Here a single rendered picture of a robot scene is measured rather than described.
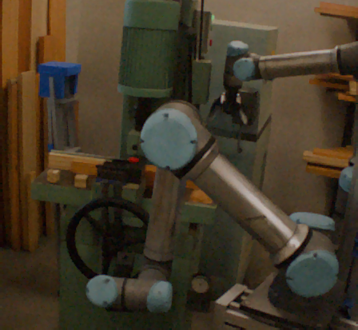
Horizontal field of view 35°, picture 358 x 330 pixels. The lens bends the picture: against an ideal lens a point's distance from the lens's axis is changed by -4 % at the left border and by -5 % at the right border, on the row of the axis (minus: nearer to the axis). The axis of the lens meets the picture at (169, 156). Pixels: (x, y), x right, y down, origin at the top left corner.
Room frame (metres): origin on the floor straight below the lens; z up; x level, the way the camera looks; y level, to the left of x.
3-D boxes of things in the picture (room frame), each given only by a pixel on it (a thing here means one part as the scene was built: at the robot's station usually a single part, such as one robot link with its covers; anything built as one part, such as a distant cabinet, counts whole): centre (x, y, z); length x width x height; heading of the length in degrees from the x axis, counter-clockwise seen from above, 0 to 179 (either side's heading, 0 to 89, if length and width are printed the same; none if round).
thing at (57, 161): (1.93, 0.12, 0.93); 0.60 x 0.02 x 0.05; 83
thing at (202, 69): (2.11, -0.08, 1.23); 0.09 x 0.08 x 0.15; 173
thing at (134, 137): (1.93, 0.09, 1.03); 0.14 x 0.07 x 0.09; 173
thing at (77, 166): (1.90, 0.03, 0.92); 0.60 x 0.02 x 0.04; 83
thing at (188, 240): (2.03, 0.08, 0.76); 0.57 x 0.45 x 0.09; 173
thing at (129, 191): (1.72, 0.14, 0.92); 0.15 x 0.13 x 0.09; 83
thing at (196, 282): (1.67, -0.14, 0.65); 0.06 x 0.04 x 0.08; 83
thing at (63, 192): (1.81, 0.13, 0.87); 0.61 x 0.30 x 0.06; 83
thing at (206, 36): (2.21, -0.08, 1.40); 0.10 x 0.06 x 0.16; 173
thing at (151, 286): (1.24, 0.02, 0.84); 0.11 x 0.11 x 0.08; 83
